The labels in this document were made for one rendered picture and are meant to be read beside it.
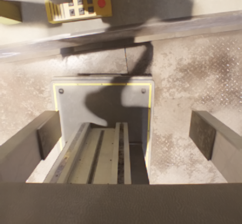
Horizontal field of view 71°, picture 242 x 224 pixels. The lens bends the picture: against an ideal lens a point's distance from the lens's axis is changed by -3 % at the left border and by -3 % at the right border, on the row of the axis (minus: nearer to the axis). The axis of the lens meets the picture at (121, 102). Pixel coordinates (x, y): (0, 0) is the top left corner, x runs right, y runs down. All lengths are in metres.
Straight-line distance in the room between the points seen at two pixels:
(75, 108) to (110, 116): 0.25
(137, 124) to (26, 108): 1.02
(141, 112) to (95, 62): 0.57
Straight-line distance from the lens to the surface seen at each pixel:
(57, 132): 0.17
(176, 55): 1.51
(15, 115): 1.84
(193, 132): 0.17
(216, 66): 1.65
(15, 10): 0.83
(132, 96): 1.17
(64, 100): 1.24
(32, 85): 1.67
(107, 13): 0.71
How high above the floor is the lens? 1.45
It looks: 73 degrees down
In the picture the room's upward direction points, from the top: 178 degrees counter-clockwise
